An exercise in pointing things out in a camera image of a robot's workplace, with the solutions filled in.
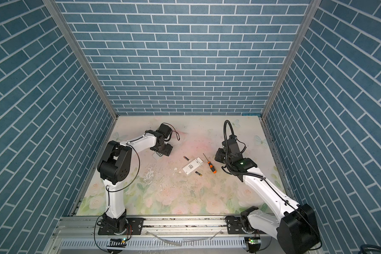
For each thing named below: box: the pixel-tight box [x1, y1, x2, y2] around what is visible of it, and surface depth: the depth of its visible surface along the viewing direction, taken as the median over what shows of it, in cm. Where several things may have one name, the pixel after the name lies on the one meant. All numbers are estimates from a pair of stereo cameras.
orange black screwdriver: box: [202, 152, 217, 174], surface depth 95 cm
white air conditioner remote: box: [182, 156, 204, 175], surface depth 95 cm
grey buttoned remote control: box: [151, 151, 165, 161], surface depth 99 cm
